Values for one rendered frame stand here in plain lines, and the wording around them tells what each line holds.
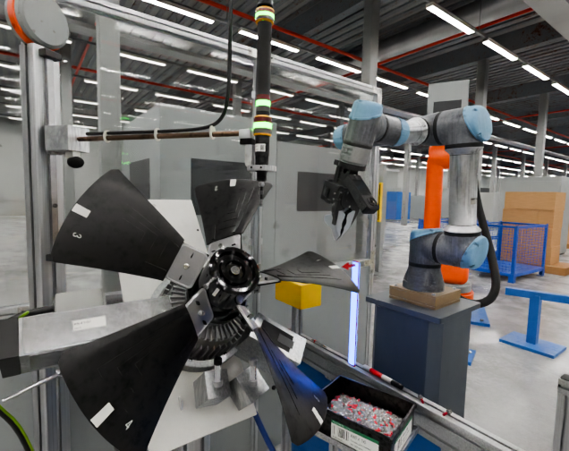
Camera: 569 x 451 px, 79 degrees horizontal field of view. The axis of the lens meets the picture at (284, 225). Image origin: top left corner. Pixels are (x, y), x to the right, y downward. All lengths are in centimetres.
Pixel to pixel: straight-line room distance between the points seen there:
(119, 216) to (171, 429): 48
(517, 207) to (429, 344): 757
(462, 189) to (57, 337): 117
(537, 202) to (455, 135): 741
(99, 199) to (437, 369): 115
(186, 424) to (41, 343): 36
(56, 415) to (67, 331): 66
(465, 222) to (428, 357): 47
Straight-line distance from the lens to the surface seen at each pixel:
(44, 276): 128
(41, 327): 83
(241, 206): 94
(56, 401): 146
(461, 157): 128
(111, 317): 84
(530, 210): 867
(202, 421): 94
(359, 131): 89
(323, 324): 208
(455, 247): 130
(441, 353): 136
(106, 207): 82
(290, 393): 74
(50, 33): 136
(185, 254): 80
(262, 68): 87
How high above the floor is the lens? 139
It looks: 5 degrees down
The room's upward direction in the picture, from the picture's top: 1 degrees clockwise
